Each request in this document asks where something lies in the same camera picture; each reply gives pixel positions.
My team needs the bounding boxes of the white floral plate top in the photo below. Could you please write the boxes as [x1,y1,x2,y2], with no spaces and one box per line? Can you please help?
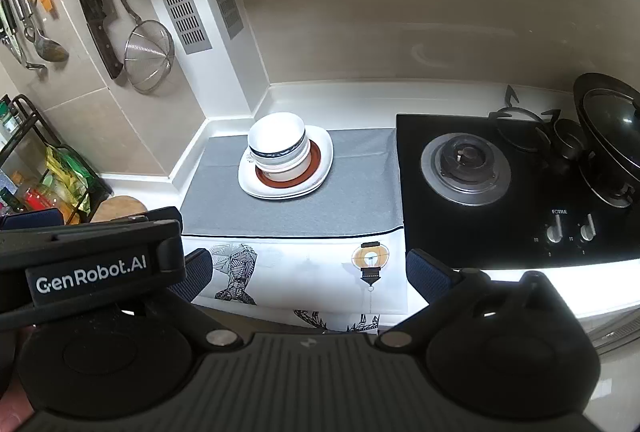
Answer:
[238,126,334,200]

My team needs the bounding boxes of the light blue ceramic bowl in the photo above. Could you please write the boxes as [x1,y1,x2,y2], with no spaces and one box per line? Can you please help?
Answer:
[256,146,311,182]

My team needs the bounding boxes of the plain white bowl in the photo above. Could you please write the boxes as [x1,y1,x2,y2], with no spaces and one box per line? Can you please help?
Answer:
[247,113,306,152]

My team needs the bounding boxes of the brown round plate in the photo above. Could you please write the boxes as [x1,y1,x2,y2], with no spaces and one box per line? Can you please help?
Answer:
[255,141,321,189]

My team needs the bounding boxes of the white bowl blue pattern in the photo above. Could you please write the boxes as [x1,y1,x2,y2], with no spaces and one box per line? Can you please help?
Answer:
[248,131,308,166]

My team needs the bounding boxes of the person's left hand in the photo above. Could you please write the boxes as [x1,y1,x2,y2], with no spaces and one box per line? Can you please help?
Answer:
[1,326,35,431]

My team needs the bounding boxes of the red capped sauce bottle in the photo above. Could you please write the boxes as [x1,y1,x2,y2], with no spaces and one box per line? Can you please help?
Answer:
[24,187,50,211]

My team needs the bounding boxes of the wooden round cutting board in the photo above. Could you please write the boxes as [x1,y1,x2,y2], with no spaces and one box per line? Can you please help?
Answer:
[91,195,146,223]

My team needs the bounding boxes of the green yellow snack bag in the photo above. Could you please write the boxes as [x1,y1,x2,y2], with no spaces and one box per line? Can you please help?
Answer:
[46,145,96,213]

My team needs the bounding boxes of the black gas stove top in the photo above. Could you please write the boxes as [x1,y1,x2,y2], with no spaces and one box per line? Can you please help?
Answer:
[396,114,639,270]

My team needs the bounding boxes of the white printed cloth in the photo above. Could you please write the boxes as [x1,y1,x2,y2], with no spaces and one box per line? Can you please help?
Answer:
[182,229,426,334]

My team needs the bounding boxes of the silver left gas burner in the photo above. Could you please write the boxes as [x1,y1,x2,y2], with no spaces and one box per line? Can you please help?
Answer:
[420,132,512,207]

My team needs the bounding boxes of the metal ladle spoon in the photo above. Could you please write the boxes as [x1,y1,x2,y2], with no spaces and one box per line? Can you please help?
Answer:
[22,0,68,63]

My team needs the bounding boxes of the grey dish mat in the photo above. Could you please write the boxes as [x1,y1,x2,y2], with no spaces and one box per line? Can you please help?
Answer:
[181,128,402,238]

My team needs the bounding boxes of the black pot support grate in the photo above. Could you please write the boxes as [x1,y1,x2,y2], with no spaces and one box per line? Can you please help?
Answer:
[488,86,587,160]

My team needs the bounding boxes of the metal slotted spoon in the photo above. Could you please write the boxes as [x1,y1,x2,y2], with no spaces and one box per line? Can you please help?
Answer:
[9,0,48,75]

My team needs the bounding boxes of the metal mesh strainer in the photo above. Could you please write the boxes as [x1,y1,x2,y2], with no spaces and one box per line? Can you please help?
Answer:
[119,0,175,94]

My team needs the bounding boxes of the black wok with lid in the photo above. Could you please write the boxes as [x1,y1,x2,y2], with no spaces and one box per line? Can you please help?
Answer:
[573,73,639,209]

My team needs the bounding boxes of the orange silicone brush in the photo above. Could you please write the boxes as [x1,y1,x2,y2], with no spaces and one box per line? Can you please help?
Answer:
[39,0,56,16]

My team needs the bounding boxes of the black wire spice rack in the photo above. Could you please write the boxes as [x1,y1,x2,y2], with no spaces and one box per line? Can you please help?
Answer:
[1,94,112,225]

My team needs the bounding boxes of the dark handled cleaver knife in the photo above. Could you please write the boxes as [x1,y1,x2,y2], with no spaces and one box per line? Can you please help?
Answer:
[79,0,124,79]

